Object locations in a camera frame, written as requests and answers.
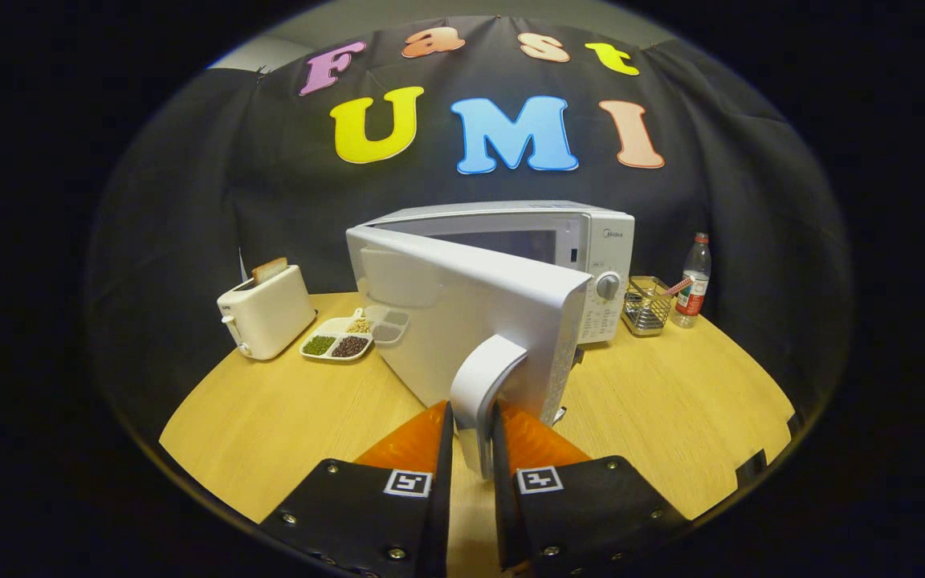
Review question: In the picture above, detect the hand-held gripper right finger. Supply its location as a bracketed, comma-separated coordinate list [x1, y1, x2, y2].
[491, 400, 692, 578]

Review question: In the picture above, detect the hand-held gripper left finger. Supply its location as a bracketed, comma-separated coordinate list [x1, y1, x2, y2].
[258, 400, 454, 578]

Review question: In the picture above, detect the clear bottle red label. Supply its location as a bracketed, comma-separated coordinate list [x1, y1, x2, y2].
[670, 233, 712, 328]

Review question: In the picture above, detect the metal wire basket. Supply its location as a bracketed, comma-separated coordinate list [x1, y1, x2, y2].
[621, 275, 674, 336]

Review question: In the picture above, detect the white divided bean tray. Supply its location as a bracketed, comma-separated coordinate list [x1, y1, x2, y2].
[300, 306, 411, 362]

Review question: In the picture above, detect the white bread toaster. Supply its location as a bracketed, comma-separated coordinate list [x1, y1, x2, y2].
[217, 265, 317, 360]

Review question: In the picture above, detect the white toaster oven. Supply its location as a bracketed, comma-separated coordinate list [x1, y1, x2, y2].
[345, 200, 636, 481]

